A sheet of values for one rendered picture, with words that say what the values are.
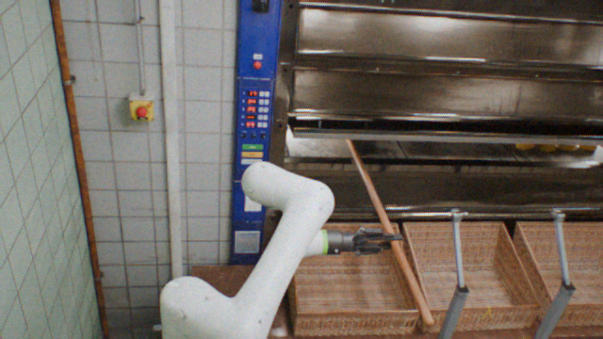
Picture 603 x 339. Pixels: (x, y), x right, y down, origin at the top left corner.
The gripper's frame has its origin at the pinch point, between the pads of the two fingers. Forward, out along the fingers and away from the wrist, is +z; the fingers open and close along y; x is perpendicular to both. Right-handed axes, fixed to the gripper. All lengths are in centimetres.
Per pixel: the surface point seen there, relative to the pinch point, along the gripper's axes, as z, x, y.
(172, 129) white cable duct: -83, -56, -16
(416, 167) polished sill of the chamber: 30, -56, 2
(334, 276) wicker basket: -5, -43, 60
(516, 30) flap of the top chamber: 59, -57, -65
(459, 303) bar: 33.9, 4.5, 30.9
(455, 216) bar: 33.5, -17.5, 2.2
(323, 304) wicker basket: -15, -24, 60
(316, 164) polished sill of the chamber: -20, -56, 2
